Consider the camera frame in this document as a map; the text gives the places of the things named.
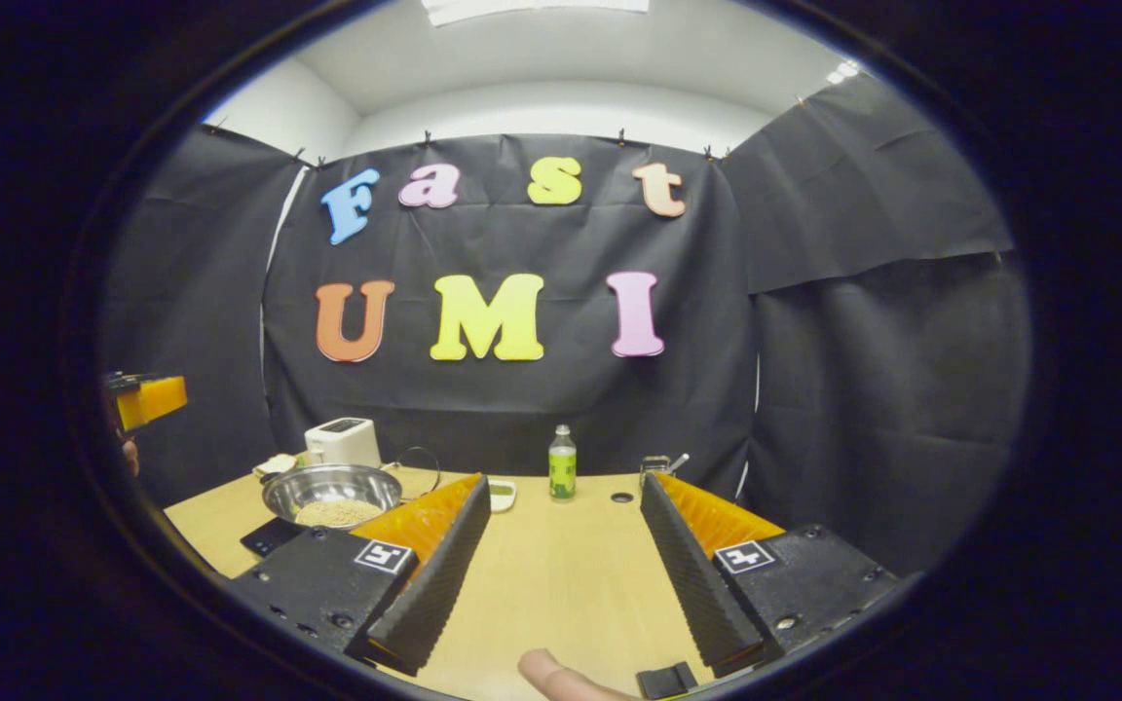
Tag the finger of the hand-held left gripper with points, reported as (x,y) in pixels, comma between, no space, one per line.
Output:
(157,399)

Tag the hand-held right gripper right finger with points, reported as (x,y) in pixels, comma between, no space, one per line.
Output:
(692,584)

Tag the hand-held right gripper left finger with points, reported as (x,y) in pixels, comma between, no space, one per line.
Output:
(434,584)

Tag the stainless steel pot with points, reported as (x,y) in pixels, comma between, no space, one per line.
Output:
(327,482)

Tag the black induction cooktop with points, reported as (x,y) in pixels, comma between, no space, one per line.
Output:
(269,537)

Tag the white divided tray of grains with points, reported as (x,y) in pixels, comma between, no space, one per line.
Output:
(503,497)

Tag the pile of soybeans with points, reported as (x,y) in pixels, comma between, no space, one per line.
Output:
(337,513)

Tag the metal spoon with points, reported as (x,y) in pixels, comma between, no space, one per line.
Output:
(680,461)

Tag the plate with sandwich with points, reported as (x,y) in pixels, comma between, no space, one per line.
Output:
(279,463)

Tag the white toaster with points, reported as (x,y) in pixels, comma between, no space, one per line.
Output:
(342,443)

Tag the green label plastic bottle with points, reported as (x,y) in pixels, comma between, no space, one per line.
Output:
(562,472)

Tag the black backdrop cloth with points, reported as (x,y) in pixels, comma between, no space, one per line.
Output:
(522,399)

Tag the small ceiling light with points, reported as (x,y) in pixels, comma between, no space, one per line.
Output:
(843,72)

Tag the large ceiling light panel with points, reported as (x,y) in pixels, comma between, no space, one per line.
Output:
(532,8)

